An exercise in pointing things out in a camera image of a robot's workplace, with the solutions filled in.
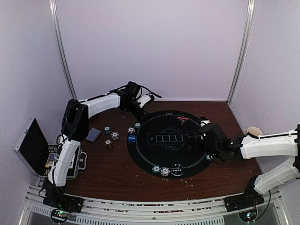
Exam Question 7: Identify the green white chips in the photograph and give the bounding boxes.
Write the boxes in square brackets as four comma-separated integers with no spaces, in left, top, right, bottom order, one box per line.
[206,155,214,161]
[152,165,160,173]
[134,122,141,129]

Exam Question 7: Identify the blue white chips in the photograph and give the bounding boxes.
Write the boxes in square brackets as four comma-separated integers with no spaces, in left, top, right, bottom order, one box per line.
[127,127,135,134]
[160,167,170,177]

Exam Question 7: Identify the blue small blind button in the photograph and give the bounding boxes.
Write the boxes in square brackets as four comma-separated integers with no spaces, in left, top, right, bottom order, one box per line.
[127,135,137,143]

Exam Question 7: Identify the blue white chip stack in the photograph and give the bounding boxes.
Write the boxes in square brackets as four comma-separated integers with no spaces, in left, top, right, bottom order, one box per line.
[111,131,119,141]

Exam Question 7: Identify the red black all-in triangle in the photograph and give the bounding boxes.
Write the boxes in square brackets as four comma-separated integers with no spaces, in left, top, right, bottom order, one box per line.
[177,117,189,126]

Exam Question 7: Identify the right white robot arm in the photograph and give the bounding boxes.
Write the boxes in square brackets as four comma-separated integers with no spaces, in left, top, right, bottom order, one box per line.
[187,122,300,207]

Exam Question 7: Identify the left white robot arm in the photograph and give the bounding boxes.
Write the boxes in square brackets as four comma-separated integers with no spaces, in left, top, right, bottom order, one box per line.
[48,81,160,187]

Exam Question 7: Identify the round black poker mat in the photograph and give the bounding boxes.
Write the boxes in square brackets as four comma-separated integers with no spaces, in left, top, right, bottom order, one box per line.
[127,111,212,179]

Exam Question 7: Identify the green white chip stack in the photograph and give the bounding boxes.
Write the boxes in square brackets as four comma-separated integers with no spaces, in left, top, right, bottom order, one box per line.
[104,126,111,135]

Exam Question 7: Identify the white green paper cup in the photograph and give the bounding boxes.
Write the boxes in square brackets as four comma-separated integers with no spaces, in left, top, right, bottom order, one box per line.
[247,126,263,136]

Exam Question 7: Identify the red black chip stack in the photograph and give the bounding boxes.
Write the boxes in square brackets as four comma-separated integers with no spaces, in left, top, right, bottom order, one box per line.
[105,139,113,149]

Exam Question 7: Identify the blue card deck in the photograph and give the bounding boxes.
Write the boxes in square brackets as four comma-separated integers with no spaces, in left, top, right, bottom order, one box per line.
[85,128,101,142]

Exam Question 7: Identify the chips in case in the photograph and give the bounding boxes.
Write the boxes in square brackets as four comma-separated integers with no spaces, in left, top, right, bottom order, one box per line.
[48,145,58,153]

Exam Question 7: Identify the yellow blue card box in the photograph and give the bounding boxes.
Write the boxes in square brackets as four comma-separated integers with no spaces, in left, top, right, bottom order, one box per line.
[45,153,56,169]

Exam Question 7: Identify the aluminium poker case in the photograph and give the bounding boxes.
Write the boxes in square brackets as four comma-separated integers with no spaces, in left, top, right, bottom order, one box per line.
[14,117,87,180]

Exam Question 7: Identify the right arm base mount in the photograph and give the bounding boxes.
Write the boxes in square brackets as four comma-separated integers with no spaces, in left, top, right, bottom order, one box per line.
[224,193,264,212]

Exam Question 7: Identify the right aluminium frame post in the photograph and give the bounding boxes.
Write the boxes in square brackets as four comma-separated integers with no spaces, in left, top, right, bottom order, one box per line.
[227,0,256,106]

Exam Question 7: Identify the aluminium frame post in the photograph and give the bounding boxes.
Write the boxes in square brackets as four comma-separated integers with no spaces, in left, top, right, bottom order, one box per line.
[49,0,77,99]
[227,0,256,106]

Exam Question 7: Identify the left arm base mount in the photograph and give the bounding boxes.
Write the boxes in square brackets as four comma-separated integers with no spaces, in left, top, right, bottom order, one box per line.
[43,195,84,213]

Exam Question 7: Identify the left aluminium frame post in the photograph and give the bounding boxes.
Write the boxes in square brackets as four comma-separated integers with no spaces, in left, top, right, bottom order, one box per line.
[49,0,77,99]

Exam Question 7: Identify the aluminium front rail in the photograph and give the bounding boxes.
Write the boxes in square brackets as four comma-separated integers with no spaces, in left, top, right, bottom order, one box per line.
[16,191,292,225]

